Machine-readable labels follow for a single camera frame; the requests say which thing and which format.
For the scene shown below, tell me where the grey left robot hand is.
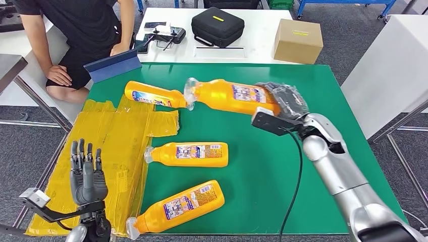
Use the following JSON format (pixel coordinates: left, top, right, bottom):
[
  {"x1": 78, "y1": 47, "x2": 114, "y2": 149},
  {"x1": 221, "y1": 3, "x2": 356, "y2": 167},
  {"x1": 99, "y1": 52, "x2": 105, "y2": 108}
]
[{"x1": 69, "y1": 139, "x2": 110, "y2": 206}]

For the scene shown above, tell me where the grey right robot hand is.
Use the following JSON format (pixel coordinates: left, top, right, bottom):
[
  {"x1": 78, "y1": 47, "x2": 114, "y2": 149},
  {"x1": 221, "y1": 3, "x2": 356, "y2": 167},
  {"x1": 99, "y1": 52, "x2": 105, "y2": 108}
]
[{"x1": 255, "y1": 82, "x2": 310, "y2": 121}]

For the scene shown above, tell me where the orange detergent bottle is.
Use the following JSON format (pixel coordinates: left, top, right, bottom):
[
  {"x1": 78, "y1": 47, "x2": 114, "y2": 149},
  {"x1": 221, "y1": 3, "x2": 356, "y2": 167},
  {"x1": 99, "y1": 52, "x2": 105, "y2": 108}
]
[
  {"x1": 125, "y1": 179, "x2": 225, "y2": 240},
  {"x1": 184, "y1": 77, "x2": 282, "y2": 116},
  {"x1": 124, "y1": 81, "x2": 187, "y2": 108},
  {"x1": 144, "y1": 142, "x2": 229, "y2": 168}
]

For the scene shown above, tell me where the brown cardboard box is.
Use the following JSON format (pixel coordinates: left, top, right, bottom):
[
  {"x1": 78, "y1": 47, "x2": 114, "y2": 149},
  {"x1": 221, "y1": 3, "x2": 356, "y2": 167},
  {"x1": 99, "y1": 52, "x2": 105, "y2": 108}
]
[{"x1": 273, "y1": 18, "x2": 324, "y2": 65}]

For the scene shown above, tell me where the white desk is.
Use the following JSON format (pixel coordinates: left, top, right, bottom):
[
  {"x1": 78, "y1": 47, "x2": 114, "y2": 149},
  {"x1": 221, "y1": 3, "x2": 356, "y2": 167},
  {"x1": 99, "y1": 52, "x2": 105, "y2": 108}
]
[{"x1": 135, "y1": 8, "x2": 302, "y2": 65}]

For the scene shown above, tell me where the green table mat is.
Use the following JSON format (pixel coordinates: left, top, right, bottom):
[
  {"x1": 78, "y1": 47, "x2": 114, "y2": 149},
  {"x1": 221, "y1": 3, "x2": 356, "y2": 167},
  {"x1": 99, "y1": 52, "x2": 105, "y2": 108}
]
[{"x1": 86, "y1": 62, "x2": 409, "y2": 235}]

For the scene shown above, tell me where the green plastic crate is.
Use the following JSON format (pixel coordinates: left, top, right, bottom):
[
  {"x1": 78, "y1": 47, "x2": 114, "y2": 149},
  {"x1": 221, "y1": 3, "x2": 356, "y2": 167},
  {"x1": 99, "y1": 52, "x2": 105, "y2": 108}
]
[{"x1": 267, "y1": 0, "x2": 296, "y2": 11}]

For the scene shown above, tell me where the white side table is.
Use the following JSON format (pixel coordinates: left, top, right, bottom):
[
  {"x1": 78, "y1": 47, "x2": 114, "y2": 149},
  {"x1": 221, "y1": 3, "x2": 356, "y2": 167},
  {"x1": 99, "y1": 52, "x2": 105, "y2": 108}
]
[{"x1": 340, "y1": 14, "x2": 428, "y2": 140}]

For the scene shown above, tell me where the black zipped carrying case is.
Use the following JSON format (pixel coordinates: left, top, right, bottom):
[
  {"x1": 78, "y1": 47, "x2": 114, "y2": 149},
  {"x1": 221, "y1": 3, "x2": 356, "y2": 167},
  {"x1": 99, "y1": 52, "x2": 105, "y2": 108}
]
[{"x1": 191, "y1": 7, "x2": 245, "y2": 48}]

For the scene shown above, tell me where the black case behind desk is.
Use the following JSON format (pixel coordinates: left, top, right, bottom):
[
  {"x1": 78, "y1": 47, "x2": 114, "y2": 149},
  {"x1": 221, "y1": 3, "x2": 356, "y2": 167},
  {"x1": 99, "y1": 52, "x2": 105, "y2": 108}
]
[{"x1": 203, "y1": 0, "x2": 261, "y2": 10}]

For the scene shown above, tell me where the blue metal cart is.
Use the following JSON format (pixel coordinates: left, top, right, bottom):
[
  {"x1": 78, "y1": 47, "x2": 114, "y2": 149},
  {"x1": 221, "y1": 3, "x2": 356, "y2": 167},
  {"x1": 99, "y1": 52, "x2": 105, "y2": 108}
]
[{"x1": 297, "y1": 0, "x2": 399, "y2": 20}]

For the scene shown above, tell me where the blue tablet case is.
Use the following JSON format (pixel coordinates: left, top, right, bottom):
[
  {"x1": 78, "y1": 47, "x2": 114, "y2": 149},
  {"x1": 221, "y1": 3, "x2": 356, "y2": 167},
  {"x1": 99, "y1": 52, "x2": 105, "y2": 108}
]
[{"x1": 83, "y1": 49, "x2": 143, "y2": 84}]

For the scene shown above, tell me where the black remote controller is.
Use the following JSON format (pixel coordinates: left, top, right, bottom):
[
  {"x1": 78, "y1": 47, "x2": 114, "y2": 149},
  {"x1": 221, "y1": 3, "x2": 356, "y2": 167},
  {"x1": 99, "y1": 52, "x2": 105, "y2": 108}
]
[{"x1": 146, "y1": 26, "x2": 187, "y2": 51}]

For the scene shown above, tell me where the grey table with steel leg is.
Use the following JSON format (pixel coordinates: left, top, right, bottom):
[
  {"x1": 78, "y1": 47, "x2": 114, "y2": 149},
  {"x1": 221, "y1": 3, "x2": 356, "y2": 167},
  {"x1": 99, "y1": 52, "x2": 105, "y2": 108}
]
[{"x1": 0, "y1": 54, "x2": 73, "y2": 133}]

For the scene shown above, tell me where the dark tablet device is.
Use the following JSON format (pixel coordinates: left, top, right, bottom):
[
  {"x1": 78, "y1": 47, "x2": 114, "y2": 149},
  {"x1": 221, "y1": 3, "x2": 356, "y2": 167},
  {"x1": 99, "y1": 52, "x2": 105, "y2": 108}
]
[{"x1": 134, "y1": 33, "x2": 149, "y2": 54}]

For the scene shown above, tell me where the person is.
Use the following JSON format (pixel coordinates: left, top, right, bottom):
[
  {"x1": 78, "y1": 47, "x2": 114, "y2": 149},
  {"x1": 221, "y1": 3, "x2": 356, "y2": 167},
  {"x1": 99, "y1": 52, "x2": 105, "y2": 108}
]
[{"x1": 13, "y1": 0, "x2": 135, "y2": 103}]

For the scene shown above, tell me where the white bench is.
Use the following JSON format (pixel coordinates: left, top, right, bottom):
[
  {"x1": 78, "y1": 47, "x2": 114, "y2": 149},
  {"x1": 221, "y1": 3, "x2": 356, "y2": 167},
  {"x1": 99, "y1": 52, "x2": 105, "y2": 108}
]
[{"x1": 0, "y1": 17, "x2": 92, "y2": 124}]

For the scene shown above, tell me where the black moulded tray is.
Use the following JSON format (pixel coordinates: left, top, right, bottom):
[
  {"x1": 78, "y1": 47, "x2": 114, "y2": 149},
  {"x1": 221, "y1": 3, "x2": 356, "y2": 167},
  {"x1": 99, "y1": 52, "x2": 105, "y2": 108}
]
[{"x1": 0, "y1": 2, "x2": 25, "y2": 33}]

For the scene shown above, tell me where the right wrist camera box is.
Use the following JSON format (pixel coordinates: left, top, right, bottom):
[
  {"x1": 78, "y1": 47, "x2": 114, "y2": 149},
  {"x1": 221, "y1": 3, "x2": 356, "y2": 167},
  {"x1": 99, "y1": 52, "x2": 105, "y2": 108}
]
[{"x1": 251, "y1": 106, "x2": 303, "y2": 137}]

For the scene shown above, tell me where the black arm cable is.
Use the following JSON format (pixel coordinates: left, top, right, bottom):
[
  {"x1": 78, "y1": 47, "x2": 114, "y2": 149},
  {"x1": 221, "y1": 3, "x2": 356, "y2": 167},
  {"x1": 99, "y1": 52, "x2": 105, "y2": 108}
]
[{"x1": 278, "y1": 128, "x2": 304, "y2": 242}]

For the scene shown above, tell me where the steel side table frame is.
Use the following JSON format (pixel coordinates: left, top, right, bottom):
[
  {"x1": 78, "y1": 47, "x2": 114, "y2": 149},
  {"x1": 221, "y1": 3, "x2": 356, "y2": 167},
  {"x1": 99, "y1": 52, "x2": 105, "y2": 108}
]
[{"x1": 369, "y1": 100, "x2": 428, "y2": 208}]

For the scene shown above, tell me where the white floor cable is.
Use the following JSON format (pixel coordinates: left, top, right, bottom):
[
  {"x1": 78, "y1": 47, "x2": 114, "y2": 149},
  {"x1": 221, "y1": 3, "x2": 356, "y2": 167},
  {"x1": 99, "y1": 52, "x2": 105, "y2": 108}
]
[{"x1": 400, "y1": 208, "x2": 428, "y2": 231}]

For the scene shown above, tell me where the blue trolley frame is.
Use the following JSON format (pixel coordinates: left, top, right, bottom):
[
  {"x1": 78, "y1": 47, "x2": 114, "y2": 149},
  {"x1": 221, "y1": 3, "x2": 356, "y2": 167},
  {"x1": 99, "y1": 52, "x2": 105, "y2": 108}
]
[{"x1": 136, "y1": 0, "x2": 183, "y2": 15}]

